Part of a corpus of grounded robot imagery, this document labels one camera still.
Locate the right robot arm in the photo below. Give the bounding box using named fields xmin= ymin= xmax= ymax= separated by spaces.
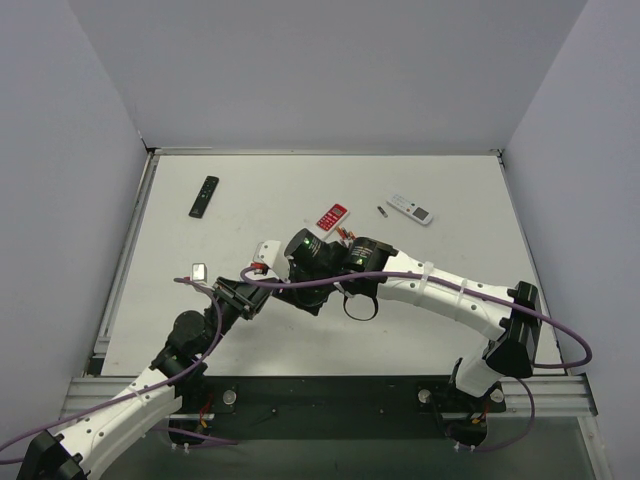
xmin=261 ymin=229 xmax=541 ymax=398

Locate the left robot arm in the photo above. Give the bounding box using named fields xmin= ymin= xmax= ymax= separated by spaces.
xmin=17 ymin=278 xmax=272 ymax=479

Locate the red and white remote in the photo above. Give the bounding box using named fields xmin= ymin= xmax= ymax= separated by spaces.
xmin=314 ymin=203 xmax=350 ymax=233

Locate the black slim remote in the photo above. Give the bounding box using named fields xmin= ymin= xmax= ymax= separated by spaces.
xmin=188 ymin=176 xmax=220 ymax=219

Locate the white remote with orange button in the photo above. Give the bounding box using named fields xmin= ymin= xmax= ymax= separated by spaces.
xmin=386 ymin=194 xmax=433 ymax=226

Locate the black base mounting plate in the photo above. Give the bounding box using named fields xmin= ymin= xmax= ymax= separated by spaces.
xmin=169 ymin=375 xmax=506 ymax=441

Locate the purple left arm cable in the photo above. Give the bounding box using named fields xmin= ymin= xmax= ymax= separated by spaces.
xmin=0 ymin=277 xmax=241 ymax=464

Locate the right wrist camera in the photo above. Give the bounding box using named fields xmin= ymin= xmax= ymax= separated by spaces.
xmin=250 ymin=240 xmax=290 ymax=283

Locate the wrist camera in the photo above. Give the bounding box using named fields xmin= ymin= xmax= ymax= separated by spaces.
xmin=190 ymin=263 xmax=209 ymax=287
xmin=250 ymin=240 xmax=290 ymax=283

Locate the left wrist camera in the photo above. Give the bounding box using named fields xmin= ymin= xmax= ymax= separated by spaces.
xmin=190 ymin=263 xmax=209 ymax=287

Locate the aluminium frame rail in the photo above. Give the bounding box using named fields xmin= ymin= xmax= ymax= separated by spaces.
xmin=501 ymin=375 xmax=597 ymax=418

